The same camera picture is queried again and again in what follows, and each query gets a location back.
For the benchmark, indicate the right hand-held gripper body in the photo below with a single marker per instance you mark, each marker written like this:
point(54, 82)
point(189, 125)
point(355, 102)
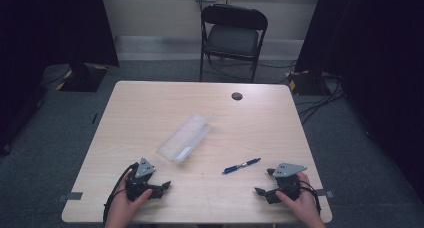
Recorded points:
point(288, 183)

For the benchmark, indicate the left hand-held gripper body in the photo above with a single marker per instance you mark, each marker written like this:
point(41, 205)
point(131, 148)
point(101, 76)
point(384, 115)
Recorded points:
point(140, 179)

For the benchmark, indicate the blue pen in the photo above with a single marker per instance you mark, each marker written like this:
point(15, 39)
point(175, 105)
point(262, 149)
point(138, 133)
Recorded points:
point(240, 166)

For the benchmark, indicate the clear plastic pencil case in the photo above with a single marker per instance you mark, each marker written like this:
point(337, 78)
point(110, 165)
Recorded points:
point(185, 138)

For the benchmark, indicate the person's right hand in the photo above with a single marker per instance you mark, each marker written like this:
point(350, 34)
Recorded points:
point(301, 206)

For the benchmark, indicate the person's left hand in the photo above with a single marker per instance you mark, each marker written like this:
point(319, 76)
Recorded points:
point(125, 204)

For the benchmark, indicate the grey tape strip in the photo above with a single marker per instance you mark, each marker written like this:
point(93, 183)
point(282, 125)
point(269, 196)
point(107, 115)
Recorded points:
point(70, 196)
point(325, 193)

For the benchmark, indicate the black folding chair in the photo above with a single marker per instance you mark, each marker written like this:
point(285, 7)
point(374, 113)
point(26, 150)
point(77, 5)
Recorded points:
point(233, 38)

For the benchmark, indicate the black curtain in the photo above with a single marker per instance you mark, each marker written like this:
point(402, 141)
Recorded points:
point(50, 28)
point(376, 54)

